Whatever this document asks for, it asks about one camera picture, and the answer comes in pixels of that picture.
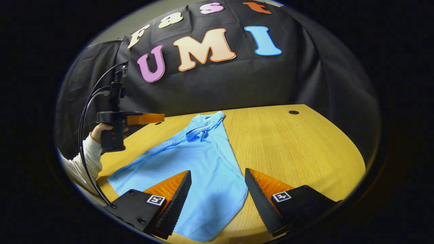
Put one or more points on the light blue T-shirt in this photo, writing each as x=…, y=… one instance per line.
x=203, y=169

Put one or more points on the black backdrop cloth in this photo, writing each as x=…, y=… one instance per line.
x=237, y=84

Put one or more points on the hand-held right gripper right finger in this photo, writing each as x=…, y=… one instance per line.
x=262, y=206

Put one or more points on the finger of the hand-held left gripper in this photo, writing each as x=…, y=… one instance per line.
x=145, y=119

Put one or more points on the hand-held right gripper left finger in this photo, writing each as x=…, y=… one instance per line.
x=178, y=203

